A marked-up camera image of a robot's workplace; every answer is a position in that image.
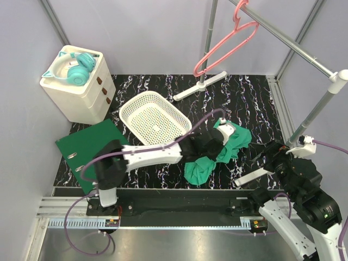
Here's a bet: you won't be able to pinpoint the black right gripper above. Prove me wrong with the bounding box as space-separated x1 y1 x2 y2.
247 138 302 198

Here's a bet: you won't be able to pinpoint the green tank top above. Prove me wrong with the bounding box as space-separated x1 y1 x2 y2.
184 120 252 185

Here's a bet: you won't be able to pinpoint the pink plastic hanger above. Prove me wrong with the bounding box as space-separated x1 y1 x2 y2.
193 0 260 77

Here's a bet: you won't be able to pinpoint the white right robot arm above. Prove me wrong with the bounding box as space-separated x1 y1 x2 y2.
247 136 347 260

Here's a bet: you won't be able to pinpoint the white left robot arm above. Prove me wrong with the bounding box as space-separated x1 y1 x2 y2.
93 128 228 215

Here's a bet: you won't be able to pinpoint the silver clothes rack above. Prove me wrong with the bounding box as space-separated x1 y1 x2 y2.
172 0 348 188

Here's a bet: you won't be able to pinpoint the white perforated plastic basket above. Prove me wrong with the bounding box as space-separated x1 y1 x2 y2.
119 91 192 145

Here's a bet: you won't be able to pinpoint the white drawer cabinet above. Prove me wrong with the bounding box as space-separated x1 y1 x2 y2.
40 45 116 125

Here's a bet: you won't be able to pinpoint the teal cat-ear headphones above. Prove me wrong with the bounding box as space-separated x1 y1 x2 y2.
41 51 96 86

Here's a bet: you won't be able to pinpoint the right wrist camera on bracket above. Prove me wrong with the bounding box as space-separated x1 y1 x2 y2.
285 135 316 158

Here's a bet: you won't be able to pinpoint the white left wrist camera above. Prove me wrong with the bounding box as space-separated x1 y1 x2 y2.
216 117 236 145

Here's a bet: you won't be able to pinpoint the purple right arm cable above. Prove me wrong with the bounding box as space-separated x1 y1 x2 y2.
314 140 348 261

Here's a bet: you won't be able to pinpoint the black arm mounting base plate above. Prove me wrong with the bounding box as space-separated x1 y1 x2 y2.
86 188 263 229

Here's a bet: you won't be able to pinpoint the green ring binder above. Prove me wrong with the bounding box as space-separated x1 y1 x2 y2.
54 119 129 194

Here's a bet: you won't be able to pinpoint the white slotted cable duct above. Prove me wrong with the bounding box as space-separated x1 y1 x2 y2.
48 219 252 229

